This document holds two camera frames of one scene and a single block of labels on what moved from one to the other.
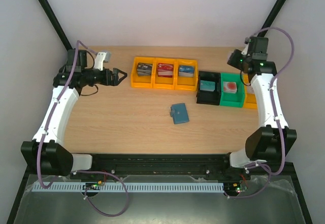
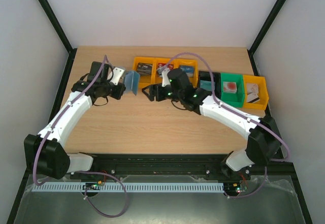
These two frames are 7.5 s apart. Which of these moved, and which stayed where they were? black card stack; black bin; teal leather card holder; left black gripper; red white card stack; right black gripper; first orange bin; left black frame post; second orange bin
Moved: teal leather card holder; left black gripper; right black gripper
Stayed: second orange bin; red white card stack; first orange bin; black card stack; left black frame post; black bin
